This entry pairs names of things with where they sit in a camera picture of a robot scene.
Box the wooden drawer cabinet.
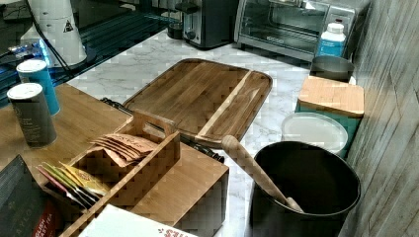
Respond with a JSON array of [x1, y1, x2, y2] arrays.
[[0, 84, 228, 237]]

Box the colourful tea bag packets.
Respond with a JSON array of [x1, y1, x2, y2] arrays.
[[38, 162, 110, 209]]

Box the grey cylindrical tin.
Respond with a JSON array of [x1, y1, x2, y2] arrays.
[[7, 83, 56, 148]]

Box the wooden rolling pin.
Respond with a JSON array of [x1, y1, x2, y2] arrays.
[[221, 135, 303, 213]]

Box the brown tea bag packets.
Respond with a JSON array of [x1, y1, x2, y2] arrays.
[[92, 133, 158, 167]]

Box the white red-print box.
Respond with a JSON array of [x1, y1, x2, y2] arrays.
[[77, 204, 197, 237]]

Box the clear jar with white lid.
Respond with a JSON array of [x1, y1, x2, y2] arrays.
[[282, 113, 348, 156]]

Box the silver toaster oven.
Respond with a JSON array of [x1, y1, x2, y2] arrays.
[[234, 0, 372, 61]]

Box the black toaster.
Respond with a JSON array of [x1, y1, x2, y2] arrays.
[[175, 0, 239, 49]]

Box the teal box with wooden lid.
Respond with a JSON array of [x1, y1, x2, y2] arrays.
[[294, 76, 365, 159]]

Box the white blue-label bottle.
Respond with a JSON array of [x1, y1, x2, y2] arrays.
[[316, 23, 346, 57]]

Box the wooden cutting board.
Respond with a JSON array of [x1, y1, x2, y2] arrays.
[[124, 58, 273, 148]]

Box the wooden tea caddy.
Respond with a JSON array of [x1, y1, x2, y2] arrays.
[[58, 111, 180, 237]]

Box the blue cylindrical tin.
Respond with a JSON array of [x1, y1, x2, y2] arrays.
[[16, 59, 60, 116]]

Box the dark grey metal canister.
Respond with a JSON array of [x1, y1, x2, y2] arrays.
[[310, 55, 355, 83]]

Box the black tea box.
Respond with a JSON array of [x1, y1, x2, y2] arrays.
[[0, 155, 60, 237]]

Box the black utensil crock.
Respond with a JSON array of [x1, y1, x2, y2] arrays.
[[246, 141, 361, 237]]

